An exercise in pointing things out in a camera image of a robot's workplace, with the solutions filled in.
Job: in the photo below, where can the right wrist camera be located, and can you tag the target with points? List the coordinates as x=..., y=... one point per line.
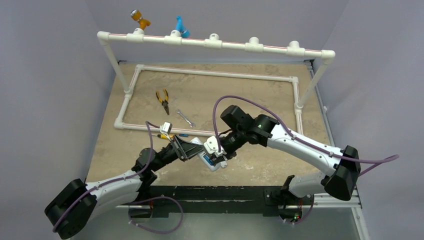
x=213, y=148

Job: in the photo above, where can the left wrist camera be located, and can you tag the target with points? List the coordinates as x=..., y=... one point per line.
x=166, y=128

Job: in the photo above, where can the yellow handled pliers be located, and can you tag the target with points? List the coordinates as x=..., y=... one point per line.
x=164, y=101

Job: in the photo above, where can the blue battery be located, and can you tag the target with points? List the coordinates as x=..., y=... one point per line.
x=208, y=160

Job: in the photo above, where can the blue faucet nozzle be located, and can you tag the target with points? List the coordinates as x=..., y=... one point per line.
x=184, y=32

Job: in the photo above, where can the orange faucet nozzle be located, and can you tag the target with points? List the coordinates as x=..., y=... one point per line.
x=137, y=16

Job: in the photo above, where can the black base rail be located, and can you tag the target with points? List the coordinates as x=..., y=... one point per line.
x=268, y=201

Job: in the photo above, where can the silver wrench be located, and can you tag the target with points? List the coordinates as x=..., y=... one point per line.
x=191, y=124

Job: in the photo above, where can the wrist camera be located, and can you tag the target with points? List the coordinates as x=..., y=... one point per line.
x=213, y=148
x=166, y=128

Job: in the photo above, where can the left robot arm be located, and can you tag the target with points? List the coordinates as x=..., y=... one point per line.
x=79, y=202

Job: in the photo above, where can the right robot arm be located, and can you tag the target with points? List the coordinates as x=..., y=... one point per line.
x=338, y=168

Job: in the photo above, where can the aluminium table frame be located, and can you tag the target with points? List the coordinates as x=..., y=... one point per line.
x=338, y=172

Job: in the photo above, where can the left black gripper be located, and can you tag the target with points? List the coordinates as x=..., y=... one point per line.
x=186, y=150

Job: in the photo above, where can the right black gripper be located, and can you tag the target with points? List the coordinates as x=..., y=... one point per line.
x=227, y=154

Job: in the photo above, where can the white PVC pipe frame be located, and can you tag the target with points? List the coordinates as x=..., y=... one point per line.
x=213, y=42

